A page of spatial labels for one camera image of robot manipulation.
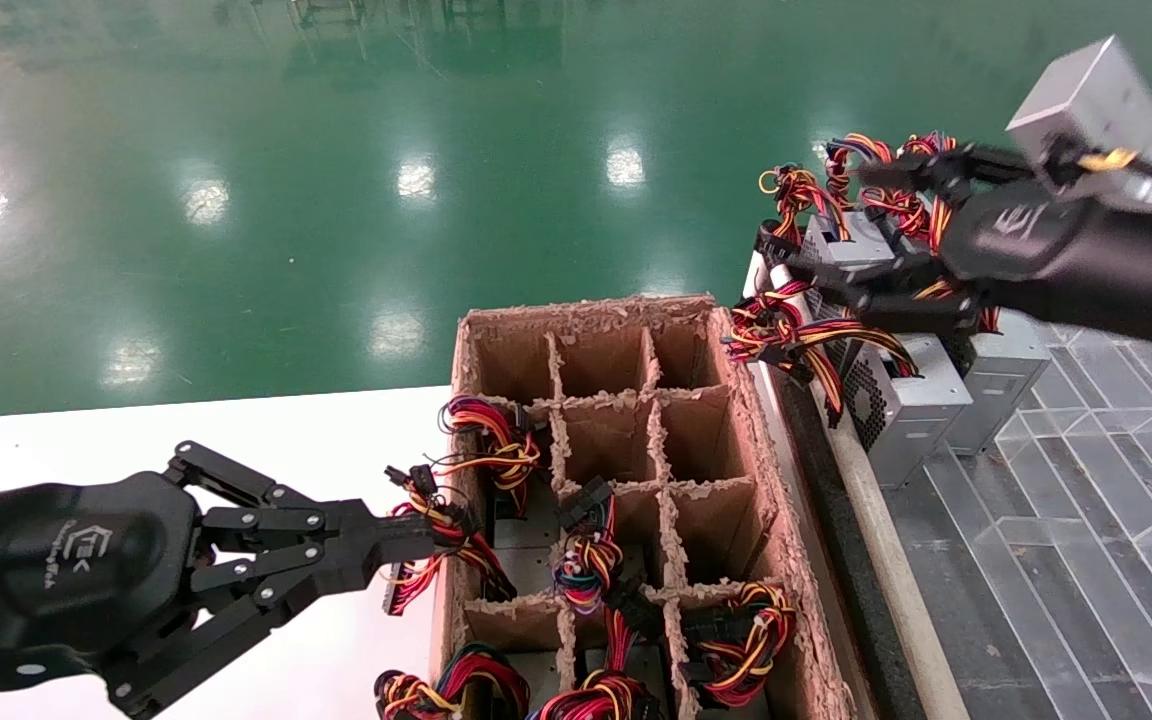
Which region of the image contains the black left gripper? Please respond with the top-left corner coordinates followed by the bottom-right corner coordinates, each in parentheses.
top-left (0, 470), bottom-right (384, 720)

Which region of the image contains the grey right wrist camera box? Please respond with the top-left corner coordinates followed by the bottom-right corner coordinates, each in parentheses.
top-left (1006, 37), bottom-right (1152, 173)

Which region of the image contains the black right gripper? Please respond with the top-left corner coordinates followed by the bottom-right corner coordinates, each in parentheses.
top-left (786, 143), bottom-right (1152, 353)

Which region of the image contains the worn cardboard box with dividers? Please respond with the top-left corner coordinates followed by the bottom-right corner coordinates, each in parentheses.
top-left (431, 293), bottom-right (857, 720)

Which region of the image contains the clear acrylic divider tray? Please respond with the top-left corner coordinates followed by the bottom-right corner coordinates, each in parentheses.
top-left (881, 320), bottom-right (1152, 720)

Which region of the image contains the grey power supply with wires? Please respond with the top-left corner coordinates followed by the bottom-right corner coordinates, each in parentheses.
top-left (551, 478), bottom-right (637, 616)
top-left (756, 163), bottom-right (902, 271)
top-left (381, 463), bottom-right (517, 616)
top-left (681, 578), bottom-right (799, 708)
top-left (439, 393), bottom-right (544, 493)
top-left (724, 283), bottom-right (974, 489)
top-left (826, 130), bottom-right (1055, 456)
top-left (373, 643), bottom-right (532, 720)
top-left (531, 610), bottom-right (669, 720)

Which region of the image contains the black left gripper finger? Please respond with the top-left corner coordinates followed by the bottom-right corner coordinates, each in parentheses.
top-left (166, 440), bottom-right (439, 566)

